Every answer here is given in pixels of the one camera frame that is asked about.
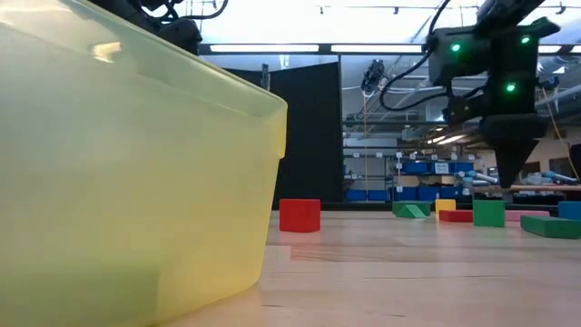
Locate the blue wooden block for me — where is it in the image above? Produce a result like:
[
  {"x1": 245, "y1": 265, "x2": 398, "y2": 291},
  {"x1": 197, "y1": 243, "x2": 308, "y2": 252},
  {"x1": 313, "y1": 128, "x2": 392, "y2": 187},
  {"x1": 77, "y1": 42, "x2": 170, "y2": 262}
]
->
[{"x1": 557, "y1": 201, "x2": 581, "y2": 222}]

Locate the black hanging cable reel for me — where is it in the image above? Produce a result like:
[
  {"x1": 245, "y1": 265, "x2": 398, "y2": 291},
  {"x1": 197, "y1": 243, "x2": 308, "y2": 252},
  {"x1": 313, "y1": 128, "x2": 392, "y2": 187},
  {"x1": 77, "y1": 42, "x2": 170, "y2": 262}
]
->
[{"x1": 360, "y1": 58, "x2": 392, "y2": 97}]

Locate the pink wooden block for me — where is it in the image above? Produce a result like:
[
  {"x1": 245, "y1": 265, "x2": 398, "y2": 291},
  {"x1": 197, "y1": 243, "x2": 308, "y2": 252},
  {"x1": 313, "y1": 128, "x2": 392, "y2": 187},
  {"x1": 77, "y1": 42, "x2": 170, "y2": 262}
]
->
[{"x1": 505, "y1": 209, "x2": 551, "y2": 223}]

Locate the red wooden cube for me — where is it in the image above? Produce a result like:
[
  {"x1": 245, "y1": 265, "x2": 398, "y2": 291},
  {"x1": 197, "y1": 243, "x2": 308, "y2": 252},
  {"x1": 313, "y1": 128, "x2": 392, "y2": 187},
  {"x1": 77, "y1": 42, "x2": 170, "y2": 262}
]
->
[{"x1": 279, "y1": 198, "x2": 322, "y2": 234}]

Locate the yellow hanging cable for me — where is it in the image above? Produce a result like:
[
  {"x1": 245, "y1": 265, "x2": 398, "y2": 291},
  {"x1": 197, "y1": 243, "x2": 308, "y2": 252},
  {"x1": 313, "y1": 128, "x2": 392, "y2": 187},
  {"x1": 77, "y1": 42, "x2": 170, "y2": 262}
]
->
[{"x1": 539, "y1": 85, "x2": 581, "y2": 181}]

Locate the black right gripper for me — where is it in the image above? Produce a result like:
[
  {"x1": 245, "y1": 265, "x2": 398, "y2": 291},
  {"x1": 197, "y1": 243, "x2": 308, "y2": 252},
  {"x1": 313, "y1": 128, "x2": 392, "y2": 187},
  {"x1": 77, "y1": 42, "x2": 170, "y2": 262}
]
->
[{"x1": 478, "y1": 113, "x2": 549, "y2": 189}]

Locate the metal shelf rack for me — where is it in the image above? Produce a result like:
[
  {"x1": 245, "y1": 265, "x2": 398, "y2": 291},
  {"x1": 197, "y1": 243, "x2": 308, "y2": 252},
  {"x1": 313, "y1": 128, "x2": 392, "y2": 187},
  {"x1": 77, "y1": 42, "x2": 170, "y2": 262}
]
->
[{"x1": 342, "y1": 120, "x2": 478, "y2": 203}]

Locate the yellow translucent plastic bin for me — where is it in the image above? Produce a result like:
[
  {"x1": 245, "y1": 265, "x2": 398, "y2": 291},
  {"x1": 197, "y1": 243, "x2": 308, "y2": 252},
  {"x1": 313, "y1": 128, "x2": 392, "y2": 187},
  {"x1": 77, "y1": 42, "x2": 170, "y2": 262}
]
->
[{"x1": 0, "y1": 0, "x2": 290, "y2": 327}]

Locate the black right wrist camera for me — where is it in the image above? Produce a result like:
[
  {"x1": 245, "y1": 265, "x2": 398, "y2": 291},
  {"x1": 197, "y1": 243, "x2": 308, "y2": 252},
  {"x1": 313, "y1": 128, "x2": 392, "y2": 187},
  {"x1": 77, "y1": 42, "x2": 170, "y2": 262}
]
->
[{"x1": 442, "y1": 93, "x2": 489, "y2": 129}]

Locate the black folding partition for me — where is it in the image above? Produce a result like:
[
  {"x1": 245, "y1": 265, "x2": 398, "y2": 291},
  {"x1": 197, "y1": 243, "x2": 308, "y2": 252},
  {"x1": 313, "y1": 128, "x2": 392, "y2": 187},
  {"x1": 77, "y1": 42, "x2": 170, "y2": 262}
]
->
[{"x1": 224, "y1": 62, "x2": 345, "y2": 204}]

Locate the wide red wooden block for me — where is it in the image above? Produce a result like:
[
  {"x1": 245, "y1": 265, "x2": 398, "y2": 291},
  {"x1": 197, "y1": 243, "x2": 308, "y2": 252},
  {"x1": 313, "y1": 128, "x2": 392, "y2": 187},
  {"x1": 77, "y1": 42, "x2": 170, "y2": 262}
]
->
[{"x1": 438, "y1": 209, "x2": 475, "y2": 223}]

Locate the green wooden cube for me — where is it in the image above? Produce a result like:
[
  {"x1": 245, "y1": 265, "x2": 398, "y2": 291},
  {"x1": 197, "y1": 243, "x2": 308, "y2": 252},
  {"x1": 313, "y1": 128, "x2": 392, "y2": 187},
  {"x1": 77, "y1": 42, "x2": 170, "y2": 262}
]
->
[{"x1": 472, "y1": 199, "x2": 507, "y2": 228}]

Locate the wooden workbench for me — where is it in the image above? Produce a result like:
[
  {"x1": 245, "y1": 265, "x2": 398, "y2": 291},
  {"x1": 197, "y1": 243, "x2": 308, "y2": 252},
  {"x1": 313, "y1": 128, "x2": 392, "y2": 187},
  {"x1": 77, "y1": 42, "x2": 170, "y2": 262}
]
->
[{"x1": 474, "y1": 183, "x2": 581, "y2": 193}]

